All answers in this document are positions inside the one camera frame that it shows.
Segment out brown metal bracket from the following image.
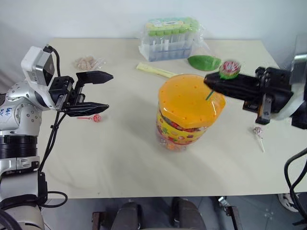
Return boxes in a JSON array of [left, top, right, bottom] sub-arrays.
[[223, 205, 242, 230], [92, 211, 102, 230]]

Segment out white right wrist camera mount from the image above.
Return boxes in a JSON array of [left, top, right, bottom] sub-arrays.
[[271, 53, 307, 122]]

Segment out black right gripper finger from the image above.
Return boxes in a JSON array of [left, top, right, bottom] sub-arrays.
[[203, 72, 259, 89], [205, 83, 260, 102]]

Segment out red lollipop with red stick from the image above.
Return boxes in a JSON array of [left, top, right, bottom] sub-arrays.
[[77, 114, 103, 124]]

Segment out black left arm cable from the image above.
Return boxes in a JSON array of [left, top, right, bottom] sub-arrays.
[[35, 44, 69, 209]]

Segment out orange perforated jar lid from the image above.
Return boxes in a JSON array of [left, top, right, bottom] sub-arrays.
[[157, 73, 227, 129]]

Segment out white lollipop with white stick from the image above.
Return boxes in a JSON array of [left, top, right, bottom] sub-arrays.
[[252, 126, 266, 153]]

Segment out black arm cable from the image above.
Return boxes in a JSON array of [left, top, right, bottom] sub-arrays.
[[35, 44, 69, 209], [283, 147, 307, 226]]

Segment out dark rounded shape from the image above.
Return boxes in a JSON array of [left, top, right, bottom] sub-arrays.
[[171, 197, 205, 230], [117, 202, 142, 230]]

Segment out white caster wheel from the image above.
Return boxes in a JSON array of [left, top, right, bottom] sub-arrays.
[[277, 193, 301, 213]]

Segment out bagged green-capped test tube rack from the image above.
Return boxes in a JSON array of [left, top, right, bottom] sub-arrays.
[[138, 16, 207, 63]]

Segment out yellow printed plastic lollipop jar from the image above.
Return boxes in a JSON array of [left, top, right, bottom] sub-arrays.
[[155, 105, 216, 152]]

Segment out green-wrapped lollipop with green stick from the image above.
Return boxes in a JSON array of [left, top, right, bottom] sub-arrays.
[[205, 60, 242, 101]]

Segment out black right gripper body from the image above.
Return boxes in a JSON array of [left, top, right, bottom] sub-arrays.
[[242, 67, 294, 125]]

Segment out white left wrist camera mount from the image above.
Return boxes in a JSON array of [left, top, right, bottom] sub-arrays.
[[21, 46, 58, 87]]

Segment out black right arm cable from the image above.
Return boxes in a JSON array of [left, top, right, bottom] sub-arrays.
[[283, 147, 307, 226]]

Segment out clear bag of brown candies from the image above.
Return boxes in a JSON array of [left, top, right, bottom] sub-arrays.
[[73, 56, 106, 71]]

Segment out yellow wrapped stick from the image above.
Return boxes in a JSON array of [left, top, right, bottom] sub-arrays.
[[136, 62, 179, 79]]

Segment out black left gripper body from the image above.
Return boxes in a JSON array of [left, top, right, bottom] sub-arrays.
[[49, 76, 86, 112]]

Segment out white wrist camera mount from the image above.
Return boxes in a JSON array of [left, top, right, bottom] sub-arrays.
[[21, 46, 58, 87], [271, 53, 307, 122]]

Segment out green leaf-shaped plastic piece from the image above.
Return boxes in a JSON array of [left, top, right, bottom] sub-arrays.
[[187, 55, 222, 72]]

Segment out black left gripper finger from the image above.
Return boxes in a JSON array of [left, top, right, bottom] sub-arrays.
[[62, 102, 110, 117], [75, 70, 114, 86]]

